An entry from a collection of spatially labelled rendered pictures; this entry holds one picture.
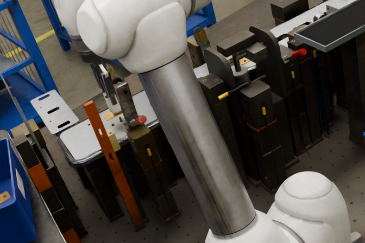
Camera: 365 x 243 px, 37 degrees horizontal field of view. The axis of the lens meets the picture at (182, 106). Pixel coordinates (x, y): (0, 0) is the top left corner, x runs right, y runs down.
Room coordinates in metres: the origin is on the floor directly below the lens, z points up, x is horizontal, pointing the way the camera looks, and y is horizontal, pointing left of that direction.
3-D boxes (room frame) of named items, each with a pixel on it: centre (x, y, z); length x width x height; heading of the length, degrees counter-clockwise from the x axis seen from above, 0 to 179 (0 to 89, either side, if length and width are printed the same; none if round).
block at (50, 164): (1.41, 0.45, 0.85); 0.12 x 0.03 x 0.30; 20
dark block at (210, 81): (1.37, -0.10, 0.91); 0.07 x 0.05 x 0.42; 20
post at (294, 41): (1.48, -0.40, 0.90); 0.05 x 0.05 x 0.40; 20
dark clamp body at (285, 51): (1.46, -0.34, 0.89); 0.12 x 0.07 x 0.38; 20
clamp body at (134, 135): (1.32, 0.14, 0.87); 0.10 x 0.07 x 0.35; 20
